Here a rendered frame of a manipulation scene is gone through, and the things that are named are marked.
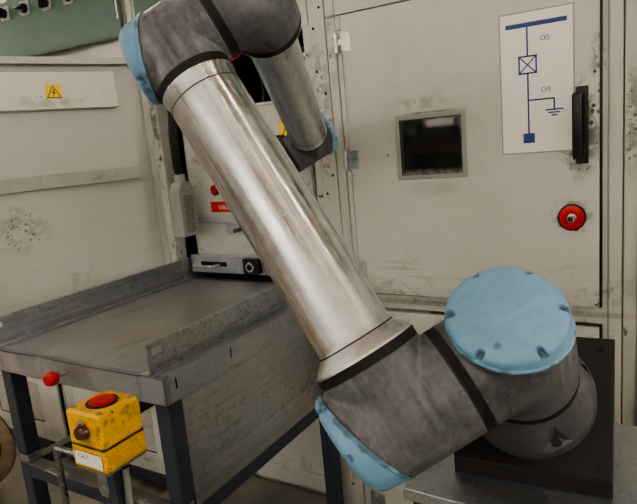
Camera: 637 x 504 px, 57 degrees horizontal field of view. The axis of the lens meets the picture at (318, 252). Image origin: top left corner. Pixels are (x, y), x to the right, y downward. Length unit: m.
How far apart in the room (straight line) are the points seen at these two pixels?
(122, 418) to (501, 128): 1.00
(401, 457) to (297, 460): 1.28
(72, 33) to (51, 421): 1.64
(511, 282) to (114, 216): 1.49
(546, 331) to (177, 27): 0.62
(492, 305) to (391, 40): 0.92
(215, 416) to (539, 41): 1.08
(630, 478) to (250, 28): 0.85
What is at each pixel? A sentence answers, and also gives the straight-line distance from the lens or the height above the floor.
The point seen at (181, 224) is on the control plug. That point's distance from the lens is 1.91.
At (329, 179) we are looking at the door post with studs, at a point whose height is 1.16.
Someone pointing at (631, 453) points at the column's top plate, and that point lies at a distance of 1.08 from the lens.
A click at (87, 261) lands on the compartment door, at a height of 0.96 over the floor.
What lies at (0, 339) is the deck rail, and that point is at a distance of 1.66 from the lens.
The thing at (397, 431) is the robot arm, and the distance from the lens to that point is 0.74.
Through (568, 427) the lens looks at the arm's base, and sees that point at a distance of 0.92.
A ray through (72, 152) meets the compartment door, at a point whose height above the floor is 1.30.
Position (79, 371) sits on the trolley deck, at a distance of 1.38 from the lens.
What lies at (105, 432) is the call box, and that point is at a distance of 0.97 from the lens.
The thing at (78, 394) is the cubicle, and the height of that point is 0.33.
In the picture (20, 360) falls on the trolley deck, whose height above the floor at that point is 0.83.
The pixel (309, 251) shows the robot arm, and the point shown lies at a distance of 0.75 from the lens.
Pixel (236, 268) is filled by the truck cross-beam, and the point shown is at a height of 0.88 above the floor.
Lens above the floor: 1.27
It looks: 11 degrees down
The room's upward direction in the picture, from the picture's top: 5 degrees counter-clockwise
